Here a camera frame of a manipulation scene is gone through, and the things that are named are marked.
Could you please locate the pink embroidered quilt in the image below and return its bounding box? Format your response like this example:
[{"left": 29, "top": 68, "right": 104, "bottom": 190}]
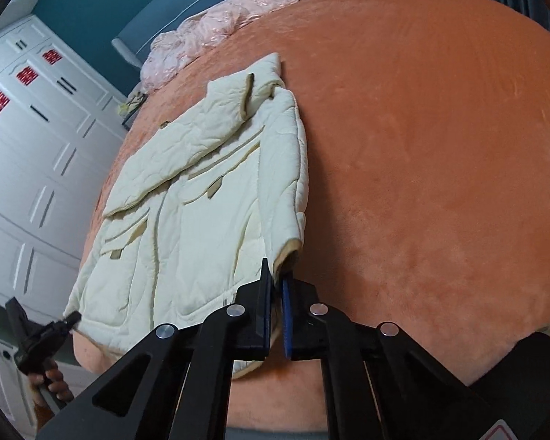
[{"left": 140, "top": 0, "right": 395, "bottom": 95}]

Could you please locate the person's left hand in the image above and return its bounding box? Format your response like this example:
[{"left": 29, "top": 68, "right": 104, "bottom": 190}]
[{"left": 29, "top": 363, "right": 73, "bottom": 405}]

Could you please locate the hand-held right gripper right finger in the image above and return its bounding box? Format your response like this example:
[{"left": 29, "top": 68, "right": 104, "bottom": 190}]
[{"left": 281, "top": 279, "right": 502, "bottom": 440}]

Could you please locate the blue upholstered headboard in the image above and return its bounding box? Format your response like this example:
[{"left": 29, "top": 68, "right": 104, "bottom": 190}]
[{"left": 112, "top": 0, "right": 298, "bottom": 68}]

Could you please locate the cream quilted jacket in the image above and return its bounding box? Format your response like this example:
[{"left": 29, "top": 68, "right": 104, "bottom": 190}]
[{"left": 64, "top": 52, "right": 309, "bottom": 380}]

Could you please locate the dark nightstand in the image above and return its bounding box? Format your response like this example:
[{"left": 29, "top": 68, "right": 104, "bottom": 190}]
[{"left": 119, "top": 91, "right": 150, "bottom": 130}]

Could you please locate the orange plush blanket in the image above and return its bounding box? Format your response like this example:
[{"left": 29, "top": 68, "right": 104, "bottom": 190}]
[{"left": 74, "top": 0, "right": 550, "bottom": 435}]

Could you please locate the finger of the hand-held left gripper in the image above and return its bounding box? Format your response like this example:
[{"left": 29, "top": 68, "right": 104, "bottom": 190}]
[{"left": 46, "top": 310, "right": 83, "bottom": 332}]

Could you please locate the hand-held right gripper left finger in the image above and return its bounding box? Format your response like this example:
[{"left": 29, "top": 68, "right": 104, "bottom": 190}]
[{"left": 36, "top": 258, "right": 273, "bottom": 440}]

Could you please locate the white panelled wardrobe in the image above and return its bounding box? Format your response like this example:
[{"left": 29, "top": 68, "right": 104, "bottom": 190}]
[{"left": 0, "top": 14, "right": 130, "bottom": 315}]

